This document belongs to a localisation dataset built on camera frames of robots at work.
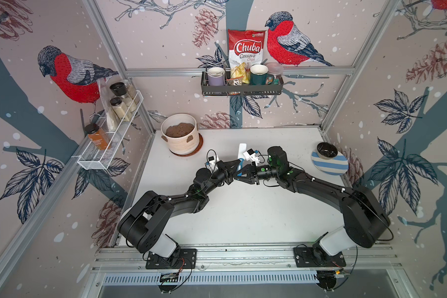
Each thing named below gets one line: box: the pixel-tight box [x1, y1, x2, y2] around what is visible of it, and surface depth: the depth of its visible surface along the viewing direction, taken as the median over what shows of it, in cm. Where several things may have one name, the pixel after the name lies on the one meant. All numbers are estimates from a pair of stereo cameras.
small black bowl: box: [316, 141, 338, 160], surface depth 106 cm
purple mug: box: [207, 66, 226, 87], surface depth 84 cm
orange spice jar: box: [84, 122, 110, 151], surface depth 68 cm
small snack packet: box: [225, 75, 244, 87], surface depth 87 cm
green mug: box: [249, 63, 275, 86], surface depth 85 cm
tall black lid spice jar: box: [109, 81, 137, 113], surface depth 81 cm
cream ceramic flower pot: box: [160, 113, 200, 155], surface depth 107 cm
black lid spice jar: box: [109, 96, 132, 122], surface depth 78 cm
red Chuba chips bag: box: [227, 29, 267, 75], surface depth 81 cm
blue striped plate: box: [311, 150, 349, 176], surface depth 105 cm
